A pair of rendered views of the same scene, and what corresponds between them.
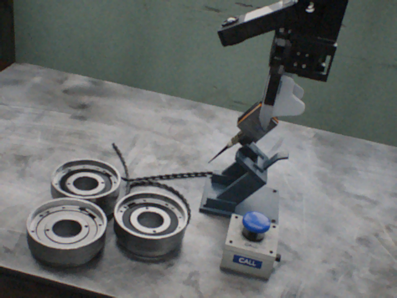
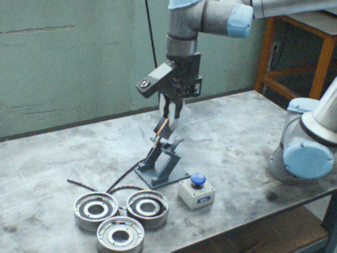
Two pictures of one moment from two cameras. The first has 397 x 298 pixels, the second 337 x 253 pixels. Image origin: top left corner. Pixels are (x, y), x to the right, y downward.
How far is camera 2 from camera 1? 0.60 m
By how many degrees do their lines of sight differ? 34
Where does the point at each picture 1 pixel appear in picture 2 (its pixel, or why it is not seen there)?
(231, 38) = (151, 93)
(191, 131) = (94, 148)
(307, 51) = (190, 85)
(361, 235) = (221, 159)
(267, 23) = (167, 78)
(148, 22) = not seen: outside the picture
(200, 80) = not seen: outside the picture
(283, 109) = (182, 117)
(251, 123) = (165, 131)
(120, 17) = not seen: outside the picture
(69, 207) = (106, 226)
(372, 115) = (111, 78)
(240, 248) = (200, 194)
